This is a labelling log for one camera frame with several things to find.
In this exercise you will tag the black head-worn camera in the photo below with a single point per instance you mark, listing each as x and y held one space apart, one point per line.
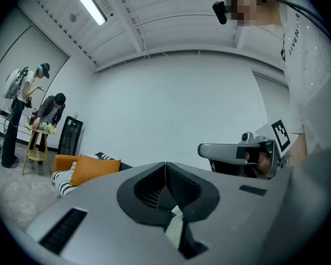
220 11

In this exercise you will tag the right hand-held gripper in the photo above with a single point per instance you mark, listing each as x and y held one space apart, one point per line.
275 139

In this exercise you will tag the round ceiling smoke detector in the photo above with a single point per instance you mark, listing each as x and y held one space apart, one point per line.
73 17

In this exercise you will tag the bunch of pale flowers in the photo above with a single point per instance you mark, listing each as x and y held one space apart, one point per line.
45 127

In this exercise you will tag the person's right hand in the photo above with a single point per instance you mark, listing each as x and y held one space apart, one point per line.
263 163

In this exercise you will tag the green white towel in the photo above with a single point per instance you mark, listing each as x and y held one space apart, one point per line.
175 228

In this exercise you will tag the orange cushion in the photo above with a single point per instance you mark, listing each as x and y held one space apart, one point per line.
96 168

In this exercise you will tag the person's head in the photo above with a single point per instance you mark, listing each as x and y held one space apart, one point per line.
253 4

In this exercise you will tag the white crumpled cloth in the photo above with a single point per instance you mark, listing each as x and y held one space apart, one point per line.
73 166

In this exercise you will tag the long ceiling light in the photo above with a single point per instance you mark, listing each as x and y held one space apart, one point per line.
88 3

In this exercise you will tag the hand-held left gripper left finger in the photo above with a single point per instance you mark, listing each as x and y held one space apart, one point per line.
93 203

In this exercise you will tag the person's right forearm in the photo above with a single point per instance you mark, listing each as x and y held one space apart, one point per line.
299 148

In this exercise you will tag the black tower cabinet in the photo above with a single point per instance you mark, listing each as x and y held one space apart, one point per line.
70 137

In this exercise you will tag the yellow round side table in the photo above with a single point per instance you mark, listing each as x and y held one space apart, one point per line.
37 154

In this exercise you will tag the person's white shirt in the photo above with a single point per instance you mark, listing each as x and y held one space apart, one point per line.
306 65

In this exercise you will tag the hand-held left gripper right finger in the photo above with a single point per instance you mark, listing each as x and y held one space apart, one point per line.
237 211

